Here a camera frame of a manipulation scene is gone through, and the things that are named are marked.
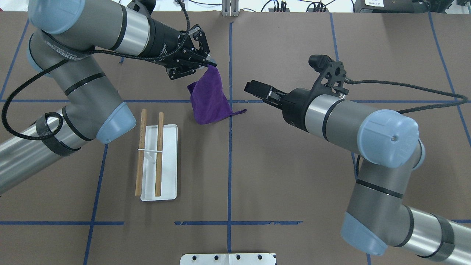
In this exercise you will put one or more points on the aluminium frame post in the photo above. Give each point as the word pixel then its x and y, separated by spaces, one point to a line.
pixel 230 8

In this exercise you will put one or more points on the white wooden towel rack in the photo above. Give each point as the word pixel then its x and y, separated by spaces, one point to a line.
pixel 157 171

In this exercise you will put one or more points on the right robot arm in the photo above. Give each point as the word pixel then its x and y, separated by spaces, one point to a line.
pixel 389 144

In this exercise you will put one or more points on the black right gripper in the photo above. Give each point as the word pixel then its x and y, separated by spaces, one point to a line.
pixel 295 104

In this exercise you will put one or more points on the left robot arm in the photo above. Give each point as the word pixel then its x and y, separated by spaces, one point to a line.
pixel 68 34

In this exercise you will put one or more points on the purple towel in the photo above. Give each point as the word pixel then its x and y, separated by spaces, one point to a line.
pixel 208 100

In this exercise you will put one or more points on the white camera mast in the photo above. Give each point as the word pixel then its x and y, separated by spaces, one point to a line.
pixel 229 259

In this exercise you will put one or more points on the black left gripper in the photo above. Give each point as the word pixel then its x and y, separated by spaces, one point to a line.
pixel 163 41

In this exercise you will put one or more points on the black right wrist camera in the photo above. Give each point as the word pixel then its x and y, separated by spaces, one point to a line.
pixel 332 77

